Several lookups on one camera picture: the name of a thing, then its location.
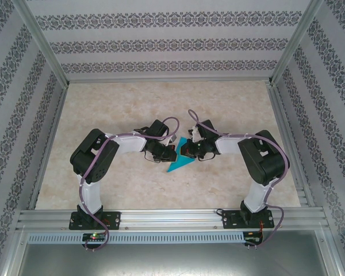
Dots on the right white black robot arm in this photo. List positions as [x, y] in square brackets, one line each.
[256, 195]

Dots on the thin aluminium cross rail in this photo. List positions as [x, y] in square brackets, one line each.
[166, 79]

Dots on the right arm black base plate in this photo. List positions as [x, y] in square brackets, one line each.
[228, 220]

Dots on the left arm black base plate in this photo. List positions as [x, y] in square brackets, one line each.
[115, 218]

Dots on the grey metal sheet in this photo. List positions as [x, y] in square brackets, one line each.
[172, 258]

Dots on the aluminium side rail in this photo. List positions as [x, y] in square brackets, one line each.
[290, 143]
[50, 138]

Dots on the aluminium frame post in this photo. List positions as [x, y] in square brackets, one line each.
[297, 40]
[43, 40]

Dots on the teal cloth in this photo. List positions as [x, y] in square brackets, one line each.
[178, 164]

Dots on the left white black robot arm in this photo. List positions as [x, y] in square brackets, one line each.
[92, 195]

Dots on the wide aluminium mounting rail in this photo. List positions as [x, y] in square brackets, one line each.
[172, 218]

